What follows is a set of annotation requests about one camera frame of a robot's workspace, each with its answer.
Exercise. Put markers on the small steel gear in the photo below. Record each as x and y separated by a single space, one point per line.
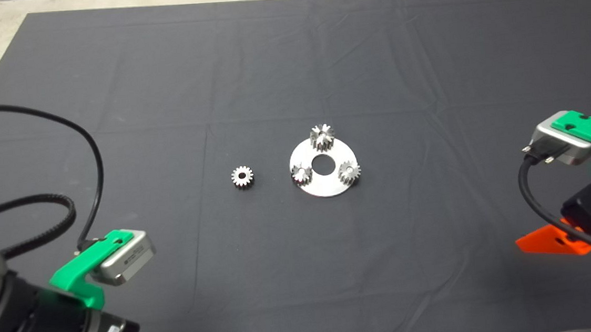
236 177
301 174
350 172

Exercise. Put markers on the large tall steel gear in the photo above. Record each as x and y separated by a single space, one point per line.
322 137

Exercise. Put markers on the dark grey table cloth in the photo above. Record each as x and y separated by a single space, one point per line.
305 292

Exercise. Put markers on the round metal plate with pins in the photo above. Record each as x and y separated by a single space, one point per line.
323 187

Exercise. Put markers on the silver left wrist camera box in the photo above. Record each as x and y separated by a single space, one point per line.
128 258

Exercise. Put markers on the green left camera mount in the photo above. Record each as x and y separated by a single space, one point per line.
72 278

